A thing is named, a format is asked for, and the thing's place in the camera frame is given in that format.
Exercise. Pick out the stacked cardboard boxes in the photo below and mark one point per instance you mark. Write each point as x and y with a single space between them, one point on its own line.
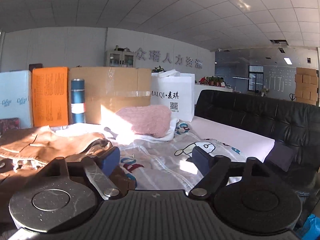
307 86

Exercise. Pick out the blue thermos bottle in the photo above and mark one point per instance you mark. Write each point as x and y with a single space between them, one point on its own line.
78 101

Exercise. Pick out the glass display cabinet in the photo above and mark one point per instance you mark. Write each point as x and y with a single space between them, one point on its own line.
120 59

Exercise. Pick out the dark purple cushion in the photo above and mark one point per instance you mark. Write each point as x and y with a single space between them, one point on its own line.
280 156

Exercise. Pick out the blue plastic bag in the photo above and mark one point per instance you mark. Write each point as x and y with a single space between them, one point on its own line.
310 229

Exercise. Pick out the large cardboard box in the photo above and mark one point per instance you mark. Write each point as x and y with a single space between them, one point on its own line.
109 89

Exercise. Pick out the black leather sofa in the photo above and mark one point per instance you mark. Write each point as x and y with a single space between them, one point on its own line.
294 124

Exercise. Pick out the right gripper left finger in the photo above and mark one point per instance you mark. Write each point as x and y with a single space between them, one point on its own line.
98 168

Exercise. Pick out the white shopping bag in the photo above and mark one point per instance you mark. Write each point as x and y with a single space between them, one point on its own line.
176 91

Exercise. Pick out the pink knitted sweater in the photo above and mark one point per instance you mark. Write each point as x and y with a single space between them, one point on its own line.
152 120

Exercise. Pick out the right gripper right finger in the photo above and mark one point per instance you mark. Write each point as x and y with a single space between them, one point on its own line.
214 171

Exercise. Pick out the orange box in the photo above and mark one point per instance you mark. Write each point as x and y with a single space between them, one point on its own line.
50 96

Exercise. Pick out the brown leather vest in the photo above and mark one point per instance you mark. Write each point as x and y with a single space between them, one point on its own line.
25 151

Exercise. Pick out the cartoon print bed sheet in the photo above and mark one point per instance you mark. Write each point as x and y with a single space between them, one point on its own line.
164 163

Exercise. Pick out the red potted flowers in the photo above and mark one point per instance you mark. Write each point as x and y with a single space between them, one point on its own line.
212 81

